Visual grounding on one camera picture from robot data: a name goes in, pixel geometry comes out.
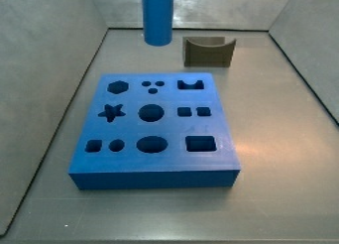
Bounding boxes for dark grey curved holder block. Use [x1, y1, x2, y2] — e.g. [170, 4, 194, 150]
[183, 37, 238, 67]

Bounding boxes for blue round cylinder peg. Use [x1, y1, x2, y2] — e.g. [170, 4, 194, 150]
[142, 0, 174, 47]

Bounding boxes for blue shape sorting block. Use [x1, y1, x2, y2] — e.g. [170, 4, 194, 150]
[69, 72, 242, 189]

